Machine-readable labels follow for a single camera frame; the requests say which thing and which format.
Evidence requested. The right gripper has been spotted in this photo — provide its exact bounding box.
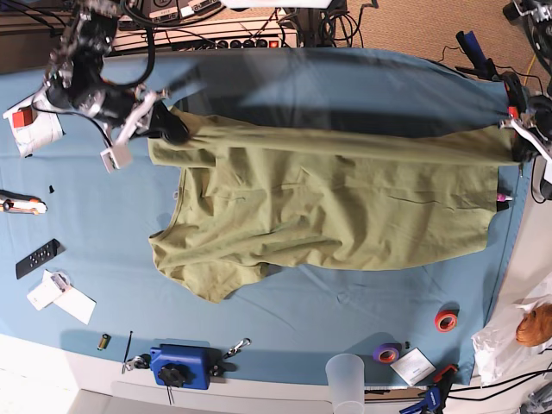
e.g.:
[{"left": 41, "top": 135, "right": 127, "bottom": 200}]
[{"left": 100, "top": 87, "right": 191, "bottom": 173}]

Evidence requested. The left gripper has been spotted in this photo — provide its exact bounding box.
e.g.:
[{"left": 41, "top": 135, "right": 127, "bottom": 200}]
[{"left": 499, "top": 117, "right": 551, "bottom": 163}]

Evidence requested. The olive green t-shirt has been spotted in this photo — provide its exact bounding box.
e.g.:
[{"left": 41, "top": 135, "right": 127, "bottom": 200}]
[{"left": 148, "top": 111, "right": 515, "bottom": 303}]

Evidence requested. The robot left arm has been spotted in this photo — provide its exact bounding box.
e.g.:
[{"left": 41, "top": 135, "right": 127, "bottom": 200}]
[{"left": 501, "top": 1, "right": 551, "bottom": 163}]

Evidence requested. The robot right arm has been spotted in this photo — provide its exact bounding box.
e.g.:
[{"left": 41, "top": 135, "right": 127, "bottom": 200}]
[{"left": 38, "top": 1, "right": 191, "bottom": 172}]

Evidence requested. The orange black clamp right edge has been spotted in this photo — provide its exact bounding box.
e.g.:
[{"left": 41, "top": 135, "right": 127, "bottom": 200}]
[{"left": 500, "top": 71, "right": 527, "bottom": 118}]

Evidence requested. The pink tube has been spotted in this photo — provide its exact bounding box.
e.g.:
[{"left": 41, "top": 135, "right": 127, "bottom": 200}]
[{"left": 497, "top": 193, "right": 513, "bottom": 203}]

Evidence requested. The white black marker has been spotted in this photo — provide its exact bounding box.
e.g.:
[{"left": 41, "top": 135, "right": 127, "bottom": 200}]
[{"left": 496, "top": 202, "right": 510, "bottom": 212}]

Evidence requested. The blue black clamp top right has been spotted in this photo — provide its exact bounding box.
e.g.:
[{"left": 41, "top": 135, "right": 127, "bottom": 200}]
[{"left": 455, "top": 31, "right": 501, "bottom": 81}]

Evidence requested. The white power strip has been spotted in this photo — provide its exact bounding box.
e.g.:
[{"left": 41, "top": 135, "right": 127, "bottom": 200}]
[{"left": 107, "top": 21, "right": 298, "bottom": 51}]

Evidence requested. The orange white utility knife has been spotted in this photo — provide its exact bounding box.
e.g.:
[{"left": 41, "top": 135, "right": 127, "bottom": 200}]
[{"left": 0, "top": 190, "right": 47, "bottom": 215}]

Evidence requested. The black remote control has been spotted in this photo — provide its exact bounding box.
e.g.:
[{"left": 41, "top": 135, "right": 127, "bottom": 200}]
[{"left": 16, "top": 238, "right": 65, "bottom": 279}]

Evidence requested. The blue table cloth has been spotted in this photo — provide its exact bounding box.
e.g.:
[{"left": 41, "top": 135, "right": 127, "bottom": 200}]
[{"left": 1, "top": 48, "right": 530, "bottom": 386}]

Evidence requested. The brown furry object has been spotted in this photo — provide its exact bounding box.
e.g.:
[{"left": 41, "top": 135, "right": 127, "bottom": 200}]
[{"left": 516, "top": 304, "right": 552, "bottom": 347}]

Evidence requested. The red tape roll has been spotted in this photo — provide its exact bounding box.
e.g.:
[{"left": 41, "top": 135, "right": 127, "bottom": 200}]
[{"left": 434, "top": 310, "right": 458, "bottom": 333}]

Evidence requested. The clear plastic packaged item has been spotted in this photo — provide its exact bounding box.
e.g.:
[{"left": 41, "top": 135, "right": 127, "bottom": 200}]
[{"left": 27, "top": 270, "right": 71, "bottom": 311}]

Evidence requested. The white paper sheet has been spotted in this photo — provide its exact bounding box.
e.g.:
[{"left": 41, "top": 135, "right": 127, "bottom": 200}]
[{"left": 42, "top": 270, "right": 96, "bottom": 325}]

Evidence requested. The white plastic bag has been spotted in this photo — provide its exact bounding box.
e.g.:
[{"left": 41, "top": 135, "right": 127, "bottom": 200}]
[{"left": 472, "top": 276, "right": 551, "bottom": 386}]

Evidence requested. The thin black rod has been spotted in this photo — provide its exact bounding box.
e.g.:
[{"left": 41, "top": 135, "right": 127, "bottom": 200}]
[{"left": 121, "top": 330, "right": 133, "bottom": 374}]

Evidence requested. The small green yellow battery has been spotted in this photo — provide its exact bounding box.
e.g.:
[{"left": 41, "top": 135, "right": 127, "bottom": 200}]
[{"left": 97, "top": 334, "right": 111, "bottom": 351}]

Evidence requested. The silver carabiner clip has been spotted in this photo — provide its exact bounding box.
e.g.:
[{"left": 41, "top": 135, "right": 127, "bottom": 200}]
[{"left": 223, "top": 337, "right": 251, "bottom": 359}]

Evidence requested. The white card booklet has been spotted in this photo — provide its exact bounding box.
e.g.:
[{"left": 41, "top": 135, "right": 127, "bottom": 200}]
[{"left": 391, "top": 348, "right": 436, "bottom": 386}]

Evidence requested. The blue clamp block black knob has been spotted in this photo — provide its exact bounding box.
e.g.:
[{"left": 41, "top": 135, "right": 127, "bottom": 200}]
[{"left": 149, "top": 344, "right": 225, "bottom": 390}]

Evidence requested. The purple tape roll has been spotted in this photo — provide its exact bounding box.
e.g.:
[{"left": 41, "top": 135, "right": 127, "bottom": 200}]
[{"left": 373, "top": 343, "right": 402, "bottom": 365}]

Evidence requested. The blue orange clamp bottom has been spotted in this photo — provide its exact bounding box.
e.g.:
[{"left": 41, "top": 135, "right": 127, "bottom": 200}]
[{"left": 399, "top": 364, "right": 458, "bottom": 414}]

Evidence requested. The translucent plastic cup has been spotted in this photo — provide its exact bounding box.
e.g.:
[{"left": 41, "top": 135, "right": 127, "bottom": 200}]
[{"left": 325, "top": 354, "right": 365, "bottom": 414}]

